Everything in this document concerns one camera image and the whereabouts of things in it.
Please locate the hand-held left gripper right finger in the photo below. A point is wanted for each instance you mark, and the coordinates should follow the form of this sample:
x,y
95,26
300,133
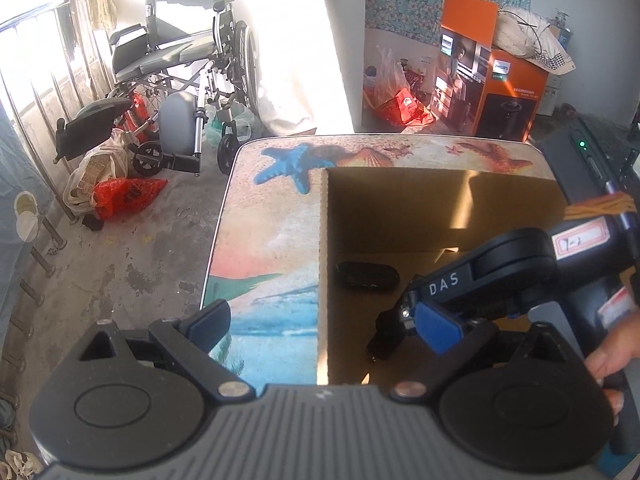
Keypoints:
x,y
439,329

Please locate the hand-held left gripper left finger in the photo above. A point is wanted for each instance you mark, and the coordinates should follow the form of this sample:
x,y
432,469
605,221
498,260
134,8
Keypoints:
x,y
210,322

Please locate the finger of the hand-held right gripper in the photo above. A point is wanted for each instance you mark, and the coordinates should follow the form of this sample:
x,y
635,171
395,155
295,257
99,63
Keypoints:
x,y
390,330

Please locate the brown cardboard box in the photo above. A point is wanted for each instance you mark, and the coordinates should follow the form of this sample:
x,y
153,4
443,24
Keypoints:
x,y
450,220

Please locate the person's right hand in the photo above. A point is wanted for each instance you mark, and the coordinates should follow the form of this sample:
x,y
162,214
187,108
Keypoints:
x,y
612,355

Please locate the black oval case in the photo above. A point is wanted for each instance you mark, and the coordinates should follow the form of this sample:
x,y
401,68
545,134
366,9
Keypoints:
x,y
367,275

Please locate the red plastic bag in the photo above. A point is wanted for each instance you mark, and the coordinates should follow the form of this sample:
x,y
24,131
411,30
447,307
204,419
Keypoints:
x,y
125,195

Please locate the orange appliance carton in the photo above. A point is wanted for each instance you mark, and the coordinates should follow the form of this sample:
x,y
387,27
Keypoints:
x,y
500,95

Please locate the white water dispenser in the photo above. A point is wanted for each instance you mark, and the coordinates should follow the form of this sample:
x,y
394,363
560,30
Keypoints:
x,y
555,92

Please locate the white woven bag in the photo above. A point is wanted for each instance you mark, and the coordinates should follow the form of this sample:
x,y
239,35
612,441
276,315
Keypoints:
x,y
95,165

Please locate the green plastic bag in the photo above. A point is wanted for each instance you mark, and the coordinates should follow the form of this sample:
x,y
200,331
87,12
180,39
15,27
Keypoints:
x,y
240,122

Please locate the clear bag with red packet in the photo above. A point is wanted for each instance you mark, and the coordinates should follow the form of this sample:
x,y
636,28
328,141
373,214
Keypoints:
x,y
395,90

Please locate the blue water jug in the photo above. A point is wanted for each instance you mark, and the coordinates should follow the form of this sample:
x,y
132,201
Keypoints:
x,y
562,35

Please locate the grey wheelchair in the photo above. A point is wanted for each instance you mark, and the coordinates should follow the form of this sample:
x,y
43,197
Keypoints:
x,y
175,55

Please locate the metal railing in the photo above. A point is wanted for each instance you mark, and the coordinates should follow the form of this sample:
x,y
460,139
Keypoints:
x,y
35,85

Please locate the hanging beige cloth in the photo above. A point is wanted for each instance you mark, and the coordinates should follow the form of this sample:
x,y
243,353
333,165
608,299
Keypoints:
x,y
104,7

